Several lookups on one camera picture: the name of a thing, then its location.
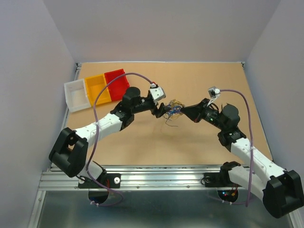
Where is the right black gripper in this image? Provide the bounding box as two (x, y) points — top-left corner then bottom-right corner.
(180, 98), (226, 131)

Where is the thin wire bundle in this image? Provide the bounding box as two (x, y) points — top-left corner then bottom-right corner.
(160, 98), (186, 133)

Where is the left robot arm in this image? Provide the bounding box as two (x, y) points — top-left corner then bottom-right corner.
(48, 84), (169, 188)

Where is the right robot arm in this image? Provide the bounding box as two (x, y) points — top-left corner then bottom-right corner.
(180, 98), (304, 219)

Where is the red plastic bin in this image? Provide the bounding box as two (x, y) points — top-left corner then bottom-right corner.
(104, 69), (130, 101)

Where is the yellow plastic bin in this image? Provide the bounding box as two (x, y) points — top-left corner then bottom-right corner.
(85, 74), (112, 106)

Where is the white plastic bin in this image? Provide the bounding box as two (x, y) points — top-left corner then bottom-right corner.
(64, 79), (91, 113)

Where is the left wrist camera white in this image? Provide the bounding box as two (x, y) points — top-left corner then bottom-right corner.
(149, 82), (166, 105)

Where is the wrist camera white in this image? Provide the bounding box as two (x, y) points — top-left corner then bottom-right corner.
(208, 86), (221, 106)
(149, 82), (166, 105)

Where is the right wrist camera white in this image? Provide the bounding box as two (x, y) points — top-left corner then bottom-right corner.
(208, 86), (221, 106)

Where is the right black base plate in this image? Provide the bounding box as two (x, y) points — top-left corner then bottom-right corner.
(200, 172), (248, 188)

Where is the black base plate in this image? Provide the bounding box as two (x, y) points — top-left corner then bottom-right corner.
(78, 173), (121, 189)
(200, 172), (248, 188)

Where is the aluminium rail frame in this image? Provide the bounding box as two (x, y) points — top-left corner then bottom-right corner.
(27, 62), (299, 228)

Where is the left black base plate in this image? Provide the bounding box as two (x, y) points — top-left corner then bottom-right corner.
(78, 173), (121, 189)

